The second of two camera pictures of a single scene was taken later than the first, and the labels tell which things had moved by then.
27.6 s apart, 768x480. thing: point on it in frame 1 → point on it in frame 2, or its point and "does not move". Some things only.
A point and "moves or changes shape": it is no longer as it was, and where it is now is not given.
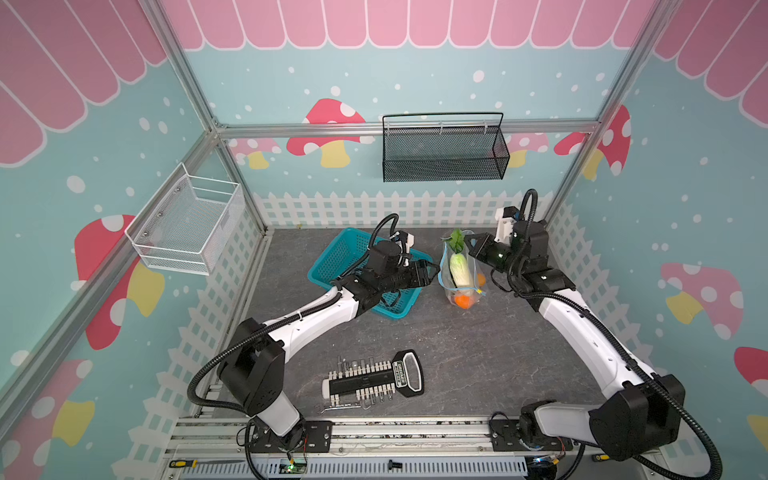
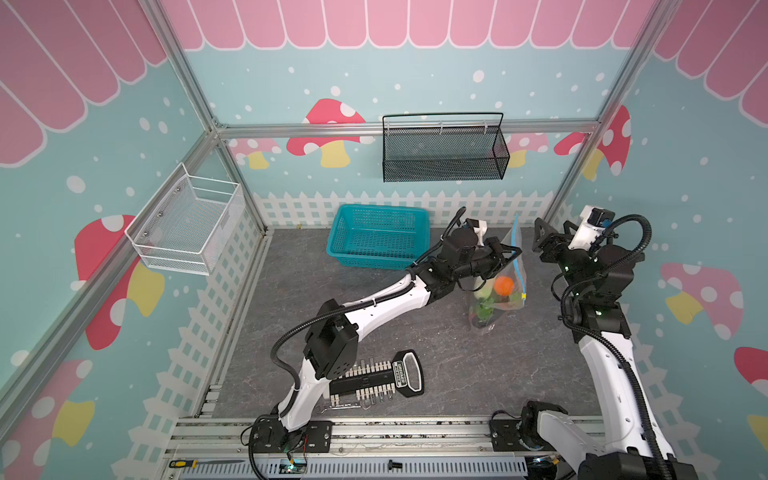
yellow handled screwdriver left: [195, 463] does not move
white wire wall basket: [186, 225] does not move
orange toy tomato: [462, 301] → [504, 285]
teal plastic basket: [346, 255] moves or changes shape
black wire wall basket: [461, 146] does not move
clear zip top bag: [462, 277] moves or changes shape
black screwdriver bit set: [358, 386] does not move
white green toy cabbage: [459, 267] moves or changes shape
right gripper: [480, 246] → [552, 243]
